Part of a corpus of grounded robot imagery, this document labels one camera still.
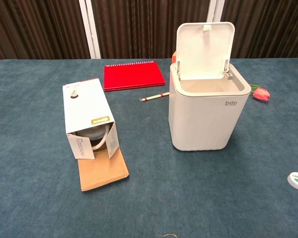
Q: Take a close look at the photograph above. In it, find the white plastic bin lid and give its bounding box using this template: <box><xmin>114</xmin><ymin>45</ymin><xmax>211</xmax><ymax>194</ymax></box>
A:
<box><xmin>175</xmin><ymin>21</ymin><xmax>235</xmax><ymax>81</ymax></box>

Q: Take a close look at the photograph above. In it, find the white and red pen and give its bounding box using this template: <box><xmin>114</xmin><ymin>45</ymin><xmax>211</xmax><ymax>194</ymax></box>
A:
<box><xmin>139</xmin><ymin>91</ymin><xmax>170</xmax><ymax>102</ymax></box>

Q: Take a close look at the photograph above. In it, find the red spiral notebook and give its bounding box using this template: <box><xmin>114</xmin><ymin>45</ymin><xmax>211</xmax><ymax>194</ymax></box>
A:
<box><xmin>103</xmin><ymin>60</ymin><xmax>166</xmax><ymax>92</ymax></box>

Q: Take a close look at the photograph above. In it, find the white cardboard box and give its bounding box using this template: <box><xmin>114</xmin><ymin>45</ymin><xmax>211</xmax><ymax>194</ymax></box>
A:
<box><xmin>62</xmin><ymin>78</ymin><xmax>130</xmax><ymax>192</ymax></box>

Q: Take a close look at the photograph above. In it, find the white mug in box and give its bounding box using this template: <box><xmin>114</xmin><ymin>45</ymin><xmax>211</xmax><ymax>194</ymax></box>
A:
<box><xmin>74</xmin><ymin>124</ymin><xmax>112</xmax><ymax>150</ymax></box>

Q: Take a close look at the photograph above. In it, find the pink artificial tulip flower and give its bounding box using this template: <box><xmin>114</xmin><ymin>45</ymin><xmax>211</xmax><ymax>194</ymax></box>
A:
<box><xmin>249</xmin><ymin>84</ymin><xmax>271</xmax><ymax>102</ymax></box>

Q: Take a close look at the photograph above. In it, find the white trash bin lid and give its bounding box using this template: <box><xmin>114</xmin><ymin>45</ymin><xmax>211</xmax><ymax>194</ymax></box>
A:
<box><xmin>168</xmin><ymin>61</ymin><xmax>252</xmax><ymax>152</ymax></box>

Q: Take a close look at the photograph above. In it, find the white vertical frame post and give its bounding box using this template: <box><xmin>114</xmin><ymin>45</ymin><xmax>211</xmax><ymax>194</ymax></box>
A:
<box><xmin>78</xmin><ymin>0</ymin><xmax>102</xmax><ymax>60</ymax></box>
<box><xmin>206</xmin><ymin>0</ymin><xmax>225</xmax><ymax>25</ymax></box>

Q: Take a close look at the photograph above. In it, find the blue table cloth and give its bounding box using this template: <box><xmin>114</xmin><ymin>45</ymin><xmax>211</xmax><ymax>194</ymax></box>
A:
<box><xmin>0</xmin><ymin>58</ymin><xmax>298</xmax><ymax>238</ymax></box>

